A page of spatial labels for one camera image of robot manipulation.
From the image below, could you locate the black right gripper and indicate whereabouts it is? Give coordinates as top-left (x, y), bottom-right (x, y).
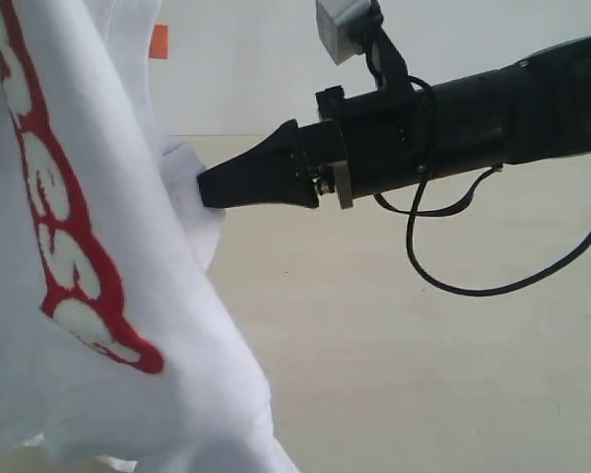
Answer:
top-left (197, 86), bottom-right (432, 210)

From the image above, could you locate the white t-shirt red lettering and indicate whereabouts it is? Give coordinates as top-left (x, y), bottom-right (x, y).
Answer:
top-left (0, 1), bottom-right (296, 472)

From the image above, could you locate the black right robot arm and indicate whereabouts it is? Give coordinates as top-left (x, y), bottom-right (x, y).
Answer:
top-left (198, 36), bottom-right (591, 209)

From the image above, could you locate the black camera cable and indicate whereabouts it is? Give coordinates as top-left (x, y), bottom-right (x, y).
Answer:
top-left (363, 19), bottom-right (591, 298)

